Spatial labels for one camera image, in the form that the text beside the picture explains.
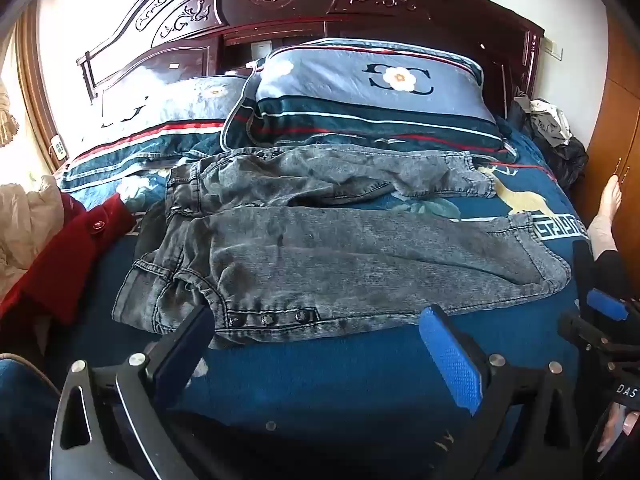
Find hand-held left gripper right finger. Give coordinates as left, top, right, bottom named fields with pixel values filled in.
left=419, top=304, right=587, bottom=480

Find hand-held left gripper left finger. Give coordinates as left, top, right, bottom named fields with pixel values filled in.
left=50, top=304, right=217, bottom=480

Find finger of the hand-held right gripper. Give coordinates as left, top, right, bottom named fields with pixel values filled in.
left=586, top=288, right=640, bottom=325
left=572, top=239, right=599, bottom=312

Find grey denim pants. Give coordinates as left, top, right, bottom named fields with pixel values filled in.
left=111, top=142, right=572, bottom=351

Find person's right hand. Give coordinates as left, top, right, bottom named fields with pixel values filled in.
left=596, top=399, right=640, bottom=457

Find person's bare foot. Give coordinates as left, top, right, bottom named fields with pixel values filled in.
left=587, top=175, right=625, bottom=261

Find blue deer-print bed sheet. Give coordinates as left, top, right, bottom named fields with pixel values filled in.
left=45, top=125, right=591, bottom=480

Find black garment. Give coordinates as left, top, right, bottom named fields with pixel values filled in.
left=507, top=110, right=590, bottom=192

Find red coat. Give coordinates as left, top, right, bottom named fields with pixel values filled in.
left=0, top=192, right=137, bottom=326

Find grey white garment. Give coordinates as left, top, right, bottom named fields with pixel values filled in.
left=515, top=97, right=572, bottom=148

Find brown wooden wardrobe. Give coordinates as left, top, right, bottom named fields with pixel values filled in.
left=582, top=10, right=640, bottom=266

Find blue denim cloth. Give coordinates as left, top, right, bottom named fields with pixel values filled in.
left=0, top=354, right=62, bottom=480

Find white cloth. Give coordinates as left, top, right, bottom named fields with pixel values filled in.
left=0, top=175, right=67, bottom=301

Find flat blue flower-print pillow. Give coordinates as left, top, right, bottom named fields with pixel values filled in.
left=55, top=75, right=248, bottom=193

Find large blue flower-print pillow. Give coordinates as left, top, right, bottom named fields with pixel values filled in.
left=222, top=37, right=518, bottom=161

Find beige curtain tassel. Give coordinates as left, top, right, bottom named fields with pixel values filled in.
left=0, top=80, right=20, bottom=149

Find carved dark wooden headboard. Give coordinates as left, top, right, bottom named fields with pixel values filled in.
left=75, top=0, right=546, bottom=126

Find brown wooden frame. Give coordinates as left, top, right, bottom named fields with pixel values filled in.
left=16, top=4, right=63, bottom=173

